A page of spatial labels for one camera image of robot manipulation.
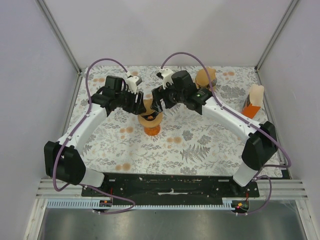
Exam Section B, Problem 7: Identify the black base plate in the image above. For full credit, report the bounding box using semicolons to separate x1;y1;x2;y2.
81;173;260;206

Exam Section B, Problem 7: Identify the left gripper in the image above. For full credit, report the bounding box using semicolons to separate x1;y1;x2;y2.
115;86;146;116

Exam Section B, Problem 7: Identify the blue cable duct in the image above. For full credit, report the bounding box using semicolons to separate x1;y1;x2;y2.
46;197;249;209

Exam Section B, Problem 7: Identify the orange coffee filter box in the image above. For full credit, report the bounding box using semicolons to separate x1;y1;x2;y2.
241;84;265;119

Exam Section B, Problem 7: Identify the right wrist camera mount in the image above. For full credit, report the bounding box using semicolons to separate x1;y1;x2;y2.
156;68;174;89

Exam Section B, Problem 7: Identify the brown paper coffee filter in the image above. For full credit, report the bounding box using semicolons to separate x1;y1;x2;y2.
195;67;217;89

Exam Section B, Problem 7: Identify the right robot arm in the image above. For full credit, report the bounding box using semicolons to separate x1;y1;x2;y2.
151;68;278;197

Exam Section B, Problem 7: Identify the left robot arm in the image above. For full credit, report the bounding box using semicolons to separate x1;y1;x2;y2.
44;75;146;197

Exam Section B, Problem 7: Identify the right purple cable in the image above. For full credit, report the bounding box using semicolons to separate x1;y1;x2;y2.
160;51;292;216

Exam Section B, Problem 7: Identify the floral table mat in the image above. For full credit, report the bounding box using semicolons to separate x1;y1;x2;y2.
68;65;258;176

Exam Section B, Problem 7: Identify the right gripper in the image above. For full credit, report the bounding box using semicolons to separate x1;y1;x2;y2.
151;80;186;114

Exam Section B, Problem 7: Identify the orange glass dripper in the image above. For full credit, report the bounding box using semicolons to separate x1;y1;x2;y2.
144;125;161;137

